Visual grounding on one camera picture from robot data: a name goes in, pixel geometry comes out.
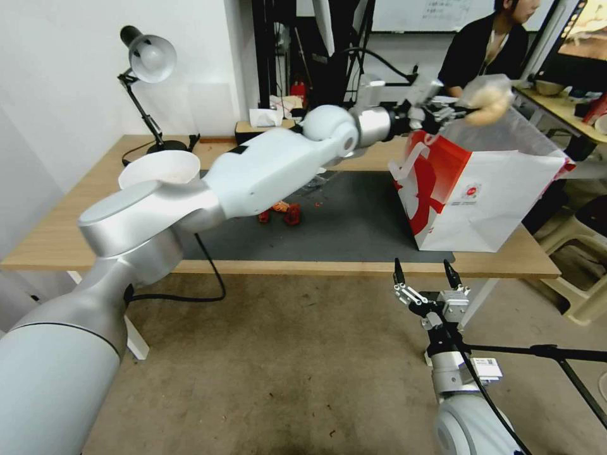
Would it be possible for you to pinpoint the whiteboard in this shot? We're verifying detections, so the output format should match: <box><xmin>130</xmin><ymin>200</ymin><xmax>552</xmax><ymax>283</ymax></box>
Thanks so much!
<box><xmin>369</xmin><ymin>0</ymin><xmax>560</xmax><ymax>34</ymax></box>

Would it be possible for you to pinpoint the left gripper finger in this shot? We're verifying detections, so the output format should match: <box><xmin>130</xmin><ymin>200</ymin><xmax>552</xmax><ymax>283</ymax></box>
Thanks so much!
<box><xmin>426</xmin><ymin>94</ymin><xmax>467</xmax><ymax>111</ymax></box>
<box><xmin>426</xmin><ymin>107</ymin><xmax>477</xmax><ymax>127</ymax></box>

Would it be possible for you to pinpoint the computer monitor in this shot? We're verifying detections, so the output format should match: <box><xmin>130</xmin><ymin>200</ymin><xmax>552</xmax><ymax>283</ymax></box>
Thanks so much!
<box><xmin>540</xmin><ymin>0</ymin><xmax>607</xmax><ymax>82</ymax></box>

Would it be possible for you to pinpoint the person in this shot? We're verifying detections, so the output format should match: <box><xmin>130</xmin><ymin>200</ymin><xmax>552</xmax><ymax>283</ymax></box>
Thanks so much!
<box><xmin>437</xmin><ymin>0</ymin><xmax>543</xmax><ymax>99</ymax></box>

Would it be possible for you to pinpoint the wooden work table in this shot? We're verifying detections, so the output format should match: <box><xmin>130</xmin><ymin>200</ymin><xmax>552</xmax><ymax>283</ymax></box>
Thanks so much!
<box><xmin>0</xmin><ymin>134</ymin><xmax>562</xmax><ymax>281</ymax></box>

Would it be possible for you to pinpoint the dark grey table mat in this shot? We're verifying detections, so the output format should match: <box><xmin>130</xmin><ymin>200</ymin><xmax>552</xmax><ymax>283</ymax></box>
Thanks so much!
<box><xmin>174</xmin><ymin>169</ymin><xmax>457</xmax><ymax>264</ymax></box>

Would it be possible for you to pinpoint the metal bowl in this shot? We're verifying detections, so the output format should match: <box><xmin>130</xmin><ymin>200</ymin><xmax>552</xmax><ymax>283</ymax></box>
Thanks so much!
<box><xmin>532</xmin><ymin>80</ymin><xmax>565</xmax><ymax>97</ymax></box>

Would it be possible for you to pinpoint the red and white delivery bag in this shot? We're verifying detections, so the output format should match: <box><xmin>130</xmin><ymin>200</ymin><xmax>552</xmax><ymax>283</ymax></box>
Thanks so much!
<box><xmin>388</xmin><ymin>94</ymin><xmax>577</xmax><ymax>253</ymax></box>

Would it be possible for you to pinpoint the wooden tissue box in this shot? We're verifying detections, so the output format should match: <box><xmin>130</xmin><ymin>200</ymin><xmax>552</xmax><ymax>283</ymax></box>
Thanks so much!
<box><xmin>234</xmin><ymin>107</ymin><xmax>297</xmax><ymax>146</ymax></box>

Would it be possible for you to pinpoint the white paper bowl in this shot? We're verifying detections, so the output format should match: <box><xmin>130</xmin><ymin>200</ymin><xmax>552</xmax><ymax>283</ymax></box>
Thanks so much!
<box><xmin>117</xmin><ymin>150</ymin><xmax>202</xmax><ymax>190</ymax></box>

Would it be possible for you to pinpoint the black desk lamp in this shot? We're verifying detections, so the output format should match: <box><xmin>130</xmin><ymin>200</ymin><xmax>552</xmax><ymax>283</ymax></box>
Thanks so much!
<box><xmin>116</xmin><ymin>24</ymin><xmax>196</xmax><ymax>157</ymax></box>

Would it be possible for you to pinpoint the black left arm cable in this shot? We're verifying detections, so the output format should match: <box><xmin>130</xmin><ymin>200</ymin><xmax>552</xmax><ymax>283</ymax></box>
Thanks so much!
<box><xmin>124</xmin><ymin>231</ymin><xmax>226</xmax><ymax>304</ymax></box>

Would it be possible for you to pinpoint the black tripod stand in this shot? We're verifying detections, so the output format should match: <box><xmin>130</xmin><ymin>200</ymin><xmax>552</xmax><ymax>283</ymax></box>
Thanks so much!
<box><xmin>462</xmin><ymin>342</ymin><xmax>607</xmax><ymax>427</ymax></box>

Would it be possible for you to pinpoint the beige plastic stool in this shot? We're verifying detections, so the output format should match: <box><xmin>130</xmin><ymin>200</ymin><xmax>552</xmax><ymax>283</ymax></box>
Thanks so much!
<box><xmin>534</xmin><ymin>194</ymin><xmax>607</xmax><ymax>326</ymax></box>

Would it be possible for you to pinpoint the wooden side table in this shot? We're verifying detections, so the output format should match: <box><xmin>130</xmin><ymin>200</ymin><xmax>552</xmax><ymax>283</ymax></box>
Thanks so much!
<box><xmin>511</xmin><ymin>83</ymin><xmax>607</xmax><ymax>164</ymax></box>

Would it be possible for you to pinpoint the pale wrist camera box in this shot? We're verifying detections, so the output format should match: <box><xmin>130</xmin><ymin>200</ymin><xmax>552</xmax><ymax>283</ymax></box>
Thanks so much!
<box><xmin>437</xmin><ymin>289</ymin><xmax>471</xmax><ymax>329</ymax></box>
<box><xmin>410</xmin><ymin>77</ymin><xmax>446</xmax><ymax>104</ymax></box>

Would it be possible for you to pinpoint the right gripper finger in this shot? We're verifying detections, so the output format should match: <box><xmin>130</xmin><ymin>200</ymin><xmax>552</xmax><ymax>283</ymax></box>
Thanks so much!
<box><xmin>443</xmin><ymin>258</ymin><xmax>472</xmax><ymax>298</ymax></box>
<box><xmin>391</xmin><ymin>257</ymin><xmax>427</xmax><ymax>306</ymax></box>

